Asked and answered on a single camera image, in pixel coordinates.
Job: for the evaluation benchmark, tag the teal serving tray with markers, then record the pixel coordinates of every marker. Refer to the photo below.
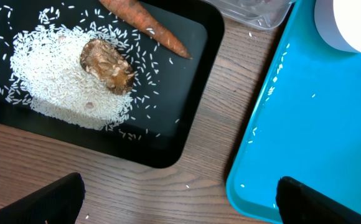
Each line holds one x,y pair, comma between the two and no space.
306,124

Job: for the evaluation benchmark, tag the black plastic tray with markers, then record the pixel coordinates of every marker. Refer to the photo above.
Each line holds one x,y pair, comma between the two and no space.
169,89

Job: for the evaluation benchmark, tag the clear plastic waste bin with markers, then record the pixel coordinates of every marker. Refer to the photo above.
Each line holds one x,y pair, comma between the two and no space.
258,14

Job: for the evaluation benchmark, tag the pink bowl with nuts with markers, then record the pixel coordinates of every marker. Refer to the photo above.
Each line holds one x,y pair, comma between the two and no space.
338,22

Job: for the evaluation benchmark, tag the brown nut clump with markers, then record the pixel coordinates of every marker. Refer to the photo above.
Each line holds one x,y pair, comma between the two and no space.
101,59

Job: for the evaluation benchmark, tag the orange carrot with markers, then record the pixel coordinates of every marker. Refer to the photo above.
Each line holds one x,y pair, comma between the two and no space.
132,12

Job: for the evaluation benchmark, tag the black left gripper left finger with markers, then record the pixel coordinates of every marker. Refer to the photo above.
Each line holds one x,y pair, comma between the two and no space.
58,202

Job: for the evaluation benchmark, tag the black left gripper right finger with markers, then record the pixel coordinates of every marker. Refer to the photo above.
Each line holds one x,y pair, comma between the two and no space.
300,204

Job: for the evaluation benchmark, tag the white rice pile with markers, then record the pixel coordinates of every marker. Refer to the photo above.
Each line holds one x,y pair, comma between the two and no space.
40,49

